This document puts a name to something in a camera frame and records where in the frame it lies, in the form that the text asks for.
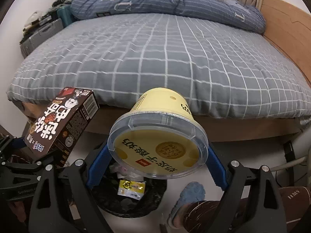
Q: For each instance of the wooden headboard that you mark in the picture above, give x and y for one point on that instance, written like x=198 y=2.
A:
x=286 y=29

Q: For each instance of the bed with grey checked sheet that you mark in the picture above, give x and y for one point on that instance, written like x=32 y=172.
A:
x=170 y=65

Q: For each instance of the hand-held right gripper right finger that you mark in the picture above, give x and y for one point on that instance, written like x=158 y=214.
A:
x=217 y=170

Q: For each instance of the black lined trash bin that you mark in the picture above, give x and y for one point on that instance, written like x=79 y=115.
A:
x=136 y=206

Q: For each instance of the brown printed carton box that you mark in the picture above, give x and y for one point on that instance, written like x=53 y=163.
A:
x=60 y=121

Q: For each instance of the blue striped quilt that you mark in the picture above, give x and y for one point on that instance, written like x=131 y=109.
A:
x=158 y=4

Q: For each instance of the white bundle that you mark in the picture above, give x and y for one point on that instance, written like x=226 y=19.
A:
x=34 y=19

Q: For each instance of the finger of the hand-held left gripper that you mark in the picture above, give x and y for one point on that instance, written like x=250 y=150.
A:
x=18 y=143
x=26 y=166

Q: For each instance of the blue slipper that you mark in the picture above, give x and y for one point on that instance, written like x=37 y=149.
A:
x=192 y=191

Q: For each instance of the yellow cup with clear lid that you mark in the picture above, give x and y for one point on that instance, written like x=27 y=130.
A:
x=158 y=138

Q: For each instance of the brown patterned pajama pants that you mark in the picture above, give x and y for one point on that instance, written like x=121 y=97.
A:
x=291 y=199

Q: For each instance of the grey hard suitcase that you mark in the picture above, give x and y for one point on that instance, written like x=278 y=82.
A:
x=41 y=36

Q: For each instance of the teal plastic crate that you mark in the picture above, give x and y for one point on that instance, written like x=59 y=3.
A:
x=64 y=17

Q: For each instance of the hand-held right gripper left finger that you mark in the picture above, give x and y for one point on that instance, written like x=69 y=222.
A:
x=97 y=167

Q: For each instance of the yellow snack wrapper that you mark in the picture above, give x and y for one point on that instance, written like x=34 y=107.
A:
x=131 y=189

